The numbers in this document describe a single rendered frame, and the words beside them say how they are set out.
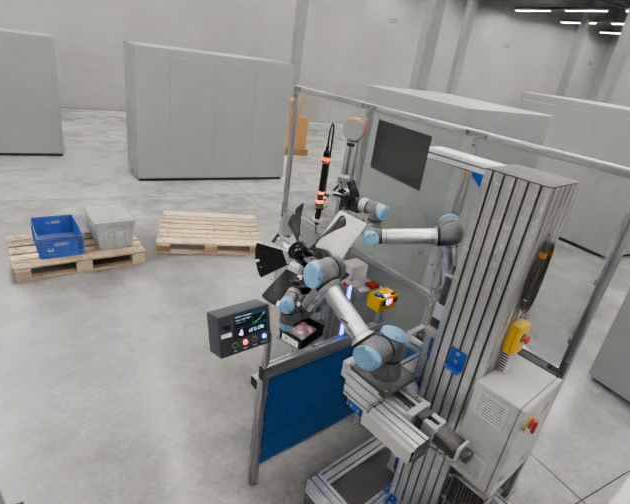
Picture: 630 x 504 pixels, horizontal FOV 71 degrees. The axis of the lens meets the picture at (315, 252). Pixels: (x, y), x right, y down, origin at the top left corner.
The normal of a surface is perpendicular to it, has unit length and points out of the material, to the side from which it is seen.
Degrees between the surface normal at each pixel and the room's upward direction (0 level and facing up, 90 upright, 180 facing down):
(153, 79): 90
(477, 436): 90
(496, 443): 90
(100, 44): 90
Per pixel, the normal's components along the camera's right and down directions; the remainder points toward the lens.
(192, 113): 0.47, 0.43
